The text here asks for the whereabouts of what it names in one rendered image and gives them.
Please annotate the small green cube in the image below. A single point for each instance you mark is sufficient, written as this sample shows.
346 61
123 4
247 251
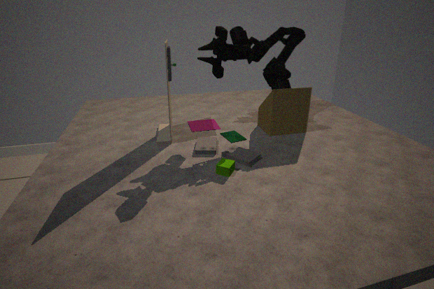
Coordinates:
225 167

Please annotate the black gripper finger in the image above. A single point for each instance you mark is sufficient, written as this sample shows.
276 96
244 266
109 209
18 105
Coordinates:
214 45
210 60

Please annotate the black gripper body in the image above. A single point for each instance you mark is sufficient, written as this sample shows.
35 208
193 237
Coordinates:
225 52

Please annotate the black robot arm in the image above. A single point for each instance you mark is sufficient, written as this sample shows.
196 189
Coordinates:
276 74

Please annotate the dark green flat square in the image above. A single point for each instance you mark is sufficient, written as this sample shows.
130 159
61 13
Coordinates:
233 136

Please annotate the magenta square mat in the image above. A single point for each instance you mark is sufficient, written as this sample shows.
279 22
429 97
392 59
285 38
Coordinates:
203 125

